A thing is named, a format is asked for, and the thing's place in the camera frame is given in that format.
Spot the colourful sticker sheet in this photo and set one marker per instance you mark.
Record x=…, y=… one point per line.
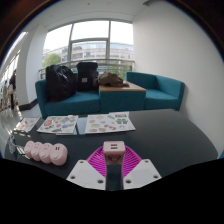
x=108, y=122
x=58, y=124
x=26, y=124

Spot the pink charger block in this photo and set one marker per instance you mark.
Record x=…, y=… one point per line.
x=114, y=150

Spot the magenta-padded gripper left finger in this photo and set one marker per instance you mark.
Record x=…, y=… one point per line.
x=85, y=175

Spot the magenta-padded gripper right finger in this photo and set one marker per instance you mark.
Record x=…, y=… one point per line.
x=141, y=174

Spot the brown jacket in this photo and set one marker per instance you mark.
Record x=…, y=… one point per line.
x=111, y=79

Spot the teal sofa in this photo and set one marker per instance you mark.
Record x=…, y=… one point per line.
x=76, y=103

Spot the person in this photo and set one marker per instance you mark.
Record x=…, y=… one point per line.
x=12, y=83

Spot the metal window railing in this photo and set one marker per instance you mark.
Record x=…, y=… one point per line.
x=110, y=61

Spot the wooden sofa table top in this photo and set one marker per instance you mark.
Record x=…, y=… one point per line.
x=133, y=88

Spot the pink power strip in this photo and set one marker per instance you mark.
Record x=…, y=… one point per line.
x=50, y=153

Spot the large black bag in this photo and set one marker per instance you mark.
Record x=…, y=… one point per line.
x=60, y=83

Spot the black backpack with label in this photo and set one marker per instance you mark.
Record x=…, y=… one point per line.
x=87, y=75

